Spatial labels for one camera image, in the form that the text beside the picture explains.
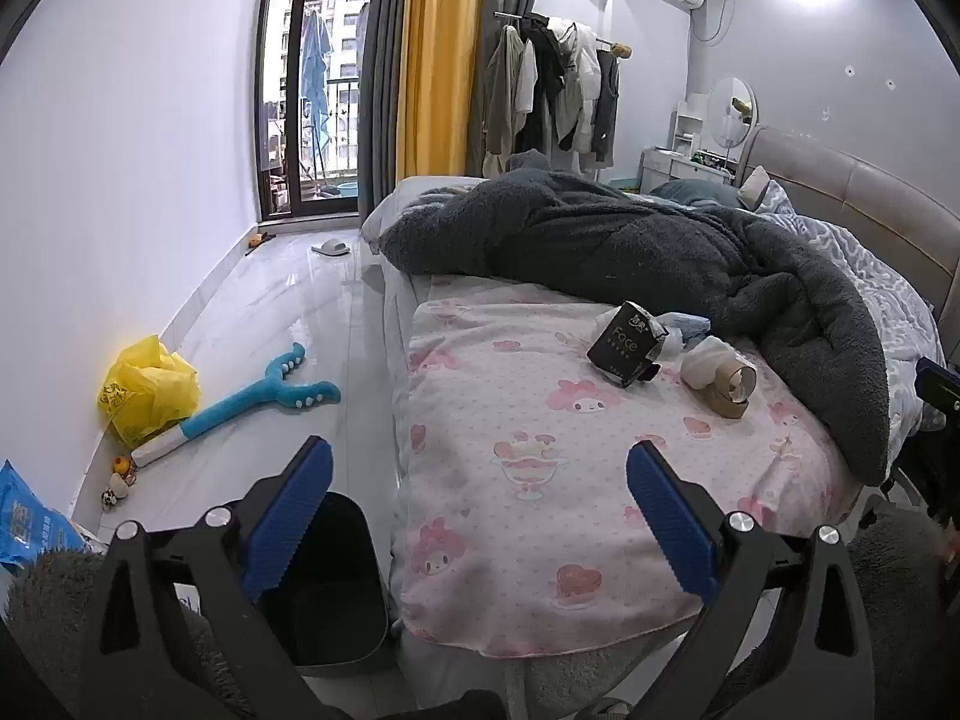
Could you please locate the teal pillow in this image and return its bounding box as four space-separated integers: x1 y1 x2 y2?
649 178 740 209

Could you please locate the white hooded jacket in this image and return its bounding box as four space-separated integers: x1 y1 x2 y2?
551 19 601 151

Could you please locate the metal clothes rack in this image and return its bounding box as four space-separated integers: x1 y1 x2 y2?
493 10 632 166

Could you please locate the white shirt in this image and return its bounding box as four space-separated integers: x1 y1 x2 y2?
514 37 541 117

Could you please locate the black tissue packet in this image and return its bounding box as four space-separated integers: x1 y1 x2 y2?
586 301 672 389

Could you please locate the glass balcony door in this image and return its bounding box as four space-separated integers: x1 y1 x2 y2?
255 0 376 222

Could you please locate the grey patterned quilt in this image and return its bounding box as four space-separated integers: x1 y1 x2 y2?
757 180 946 436

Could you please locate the yellow plastic bag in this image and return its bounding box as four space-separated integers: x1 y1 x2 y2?
97 336 202 449

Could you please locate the yellow curtain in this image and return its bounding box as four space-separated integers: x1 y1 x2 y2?
396 0 488 181

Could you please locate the blue forked plush toy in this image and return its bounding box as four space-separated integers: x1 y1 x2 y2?
131 343 342 470

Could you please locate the pale blue crumpled tissue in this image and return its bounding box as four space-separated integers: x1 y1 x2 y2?
656 311 712 353

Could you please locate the dark trash bin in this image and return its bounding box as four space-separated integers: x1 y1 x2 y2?
247 491 391 668

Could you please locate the black garment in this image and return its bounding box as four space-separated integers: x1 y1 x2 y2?
525 13 571 158

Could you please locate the beige padded headboard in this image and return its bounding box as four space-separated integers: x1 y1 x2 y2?
739 126 960 301

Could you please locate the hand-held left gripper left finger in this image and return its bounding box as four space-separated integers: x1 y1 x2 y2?
79 435 335 720

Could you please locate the cardboard tape roll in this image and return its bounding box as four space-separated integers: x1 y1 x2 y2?
705 358 755 419

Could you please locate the blue pet food bag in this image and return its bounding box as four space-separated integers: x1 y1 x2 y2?
0 460 91 567

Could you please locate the blue hanging garment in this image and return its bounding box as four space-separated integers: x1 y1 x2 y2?
300 11 332 158

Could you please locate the pink printed blanket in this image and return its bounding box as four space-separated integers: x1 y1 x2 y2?
394 274 863 657

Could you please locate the dark grey garment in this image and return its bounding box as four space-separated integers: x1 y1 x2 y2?
589 45 623 166

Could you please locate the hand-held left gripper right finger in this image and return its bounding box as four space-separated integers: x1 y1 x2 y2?
626 441 878 720

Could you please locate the dark grey fleece blanket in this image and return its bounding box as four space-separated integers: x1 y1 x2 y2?
379 150 912 485

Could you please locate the clear bubble wrap roll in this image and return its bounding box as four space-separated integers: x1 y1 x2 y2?
680 336 740 391

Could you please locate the olive green jacket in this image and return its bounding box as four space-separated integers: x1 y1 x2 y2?
484 24 526 158

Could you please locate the white dresser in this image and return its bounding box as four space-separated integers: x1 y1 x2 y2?
639 101 740 196

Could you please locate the round white mirror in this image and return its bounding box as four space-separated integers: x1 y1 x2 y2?
705 75 760 170

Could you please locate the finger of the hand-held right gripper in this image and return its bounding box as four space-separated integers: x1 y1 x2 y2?
913 356 960 432

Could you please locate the white quilted bed cover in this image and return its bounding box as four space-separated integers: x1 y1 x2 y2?
360 174 938 698

